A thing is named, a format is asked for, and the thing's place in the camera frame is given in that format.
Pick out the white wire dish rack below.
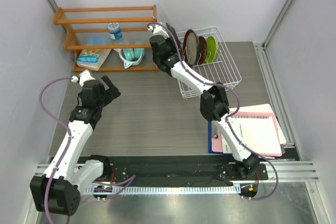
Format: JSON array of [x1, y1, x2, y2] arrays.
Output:
[[193, 26, 242, 88]]

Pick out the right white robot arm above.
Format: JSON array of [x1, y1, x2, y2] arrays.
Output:
[[150, 35, 260, 179]]

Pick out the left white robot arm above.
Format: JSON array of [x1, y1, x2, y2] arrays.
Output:
[[29, 71, 121, 216]]

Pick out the orange wooden shelf rack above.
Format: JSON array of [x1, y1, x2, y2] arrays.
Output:
[[54, 5, 157, 71]]

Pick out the paperback book with blue cover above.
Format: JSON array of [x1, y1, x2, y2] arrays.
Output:
[[76, 49, 111, 71]]

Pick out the white teal cat-ear headphones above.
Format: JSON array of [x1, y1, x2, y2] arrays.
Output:
[[114, 48, 145, 69]]

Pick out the small brown rimmed plate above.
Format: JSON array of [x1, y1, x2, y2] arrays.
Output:
[[197, 36, 207, 65]]

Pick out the green plastic plate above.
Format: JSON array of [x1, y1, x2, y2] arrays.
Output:
[[205, 36, 217, 63]]

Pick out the clear water bottle blue cap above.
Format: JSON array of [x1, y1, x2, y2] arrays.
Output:
[[107, 23, 130, 45]]

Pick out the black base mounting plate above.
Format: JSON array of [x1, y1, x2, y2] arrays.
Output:
[[98, 155, 269, 187]]

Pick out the blue clipboard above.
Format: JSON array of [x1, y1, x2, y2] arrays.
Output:
[[208, 122, 229, 155]]

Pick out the pink paper sheet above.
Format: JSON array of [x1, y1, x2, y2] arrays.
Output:
[[208, 112, 282, 157]]

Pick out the white printed manual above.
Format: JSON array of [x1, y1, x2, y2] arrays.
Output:
[[221, 135, 232, 155]]

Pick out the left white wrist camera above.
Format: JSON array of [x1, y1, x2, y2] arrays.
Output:
[[78, 69, 95, 87]]

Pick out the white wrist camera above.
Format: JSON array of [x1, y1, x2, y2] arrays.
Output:
[[78, 69, 95, 87], [148, 24, 170, 39]]

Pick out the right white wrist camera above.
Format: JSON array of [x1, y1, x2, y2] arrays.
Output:
[[148, 24, 170, 39]]

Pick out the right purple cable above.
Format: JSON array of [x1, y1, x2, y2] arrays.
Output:
[[146, 22, 279, 201]]

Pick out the purple cable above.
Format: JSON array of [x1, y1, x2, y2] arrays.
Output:
[[39, 77, 78, 224], [146, 22, 279, 201]]

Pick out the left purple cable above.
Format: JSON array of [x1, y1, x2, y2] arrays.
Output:
[[39, 77, 78, 224]]

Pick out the white slotted cable duct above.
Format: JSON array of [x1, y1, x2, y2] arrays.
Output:
[[84, 184, 241, 196]]

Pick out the aluminium front rail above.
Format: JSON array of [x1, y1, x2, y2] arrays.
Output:
[[35, 161, 320, 183]]

